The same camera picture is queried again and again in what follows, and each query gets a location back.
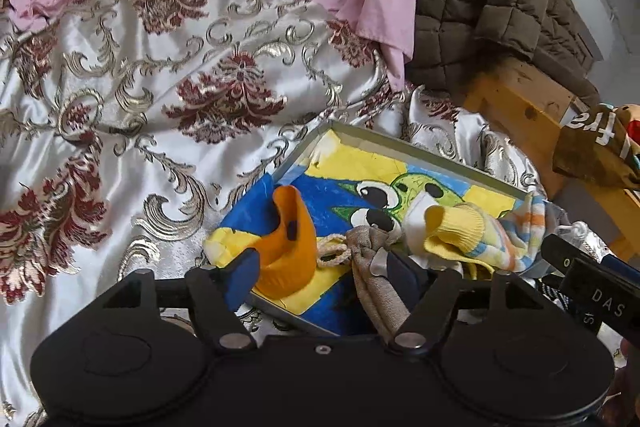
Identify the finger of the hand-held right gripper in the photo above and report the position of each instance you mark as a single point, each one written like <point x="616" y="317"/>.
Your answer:
<point x="622" y="268"/>

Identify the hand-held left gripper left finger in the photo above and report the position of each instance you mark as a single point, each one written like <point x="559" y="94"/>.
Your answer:
<point x="242" y="279"/>

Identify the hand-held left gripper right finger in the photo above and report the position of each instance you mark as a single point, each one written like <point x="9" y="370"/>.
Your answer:
<point x="407" y="279"/>

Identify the orange silicone cup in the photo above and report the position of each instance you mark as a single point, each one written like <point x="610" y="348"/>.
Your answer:
<point x="295" y="267"/>

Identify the striped sock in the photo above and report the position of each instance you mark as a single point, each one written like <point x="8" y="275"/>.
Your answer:
<point x="460" y="227"/>

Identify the grey box with cartoon drawing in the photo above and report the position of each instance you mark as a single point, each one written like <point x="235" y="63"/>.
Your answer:
<point x="350" y="167"/>

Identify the person's right leg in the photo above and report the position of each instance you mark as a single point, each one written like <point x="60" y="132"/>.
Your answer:
<point x="631" y="387"/>

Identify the multicoloured printed cloth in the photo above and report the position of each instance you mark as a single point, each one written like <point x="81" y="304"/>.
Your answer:
<point x="590" y="152"/>

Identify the floral satin blanket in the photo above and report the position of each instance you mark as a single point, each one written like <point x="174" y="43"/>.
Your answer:
<point x="125" y="107"/>

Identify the brown quilted jacket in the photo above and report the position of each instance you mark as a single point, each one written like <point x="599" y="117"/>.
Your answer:
<point x="500" y="7"/>

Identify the wooden bed frame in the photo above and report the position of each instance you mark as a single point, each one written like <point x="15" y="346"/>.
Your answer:
<point x="515" y="107"/>

